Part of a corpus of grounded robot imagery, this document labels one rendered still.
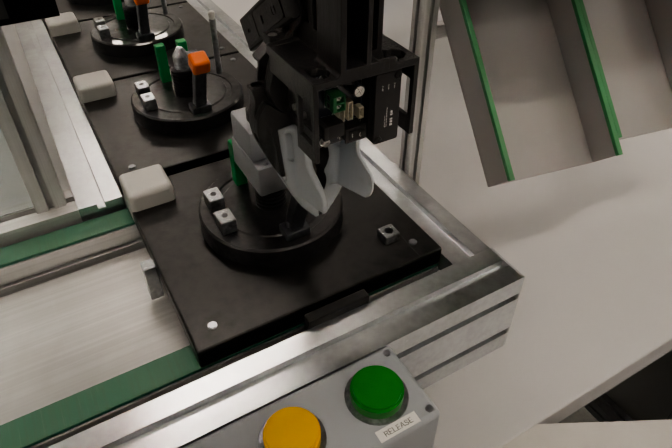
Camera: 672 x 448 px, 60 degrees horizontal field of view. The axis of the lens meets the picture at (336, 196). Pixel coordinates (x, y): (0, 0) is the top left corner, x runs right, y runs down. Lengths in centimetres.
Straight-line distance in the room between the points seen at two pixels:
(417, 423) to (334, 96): 24
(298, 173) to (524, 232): 41
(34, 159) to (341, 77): 40
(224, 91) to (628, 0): 50
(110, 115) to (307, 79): 50
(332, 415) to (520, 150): 33
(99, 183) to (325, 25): 42
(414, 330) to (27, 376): 33
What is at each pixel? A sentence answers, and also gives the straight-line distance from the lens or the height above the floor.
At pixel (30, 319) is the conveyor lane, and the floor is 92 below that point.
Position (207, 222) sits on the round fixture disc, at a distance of 55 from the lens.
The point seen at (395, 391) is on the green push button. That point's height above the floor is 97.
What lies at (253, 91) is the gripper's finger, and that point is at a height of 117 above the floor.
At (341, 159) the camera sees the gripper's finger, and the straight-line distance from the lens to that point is 43.
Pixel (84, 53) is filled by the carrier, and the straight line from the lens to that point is 98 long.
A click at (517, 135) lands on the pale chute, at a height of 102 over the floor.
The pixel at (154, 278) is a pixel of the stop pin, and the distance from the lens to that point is 57.
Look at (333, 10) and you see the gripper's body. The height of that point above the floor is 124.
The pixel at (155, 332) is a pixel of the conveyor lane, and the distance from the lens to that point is 57.
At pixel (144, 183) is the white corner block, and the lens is 62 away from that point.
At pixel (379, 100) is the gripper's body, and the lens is 35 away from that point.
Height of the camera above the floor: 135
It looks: 39 degrees down
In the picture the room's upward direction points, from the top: straight up
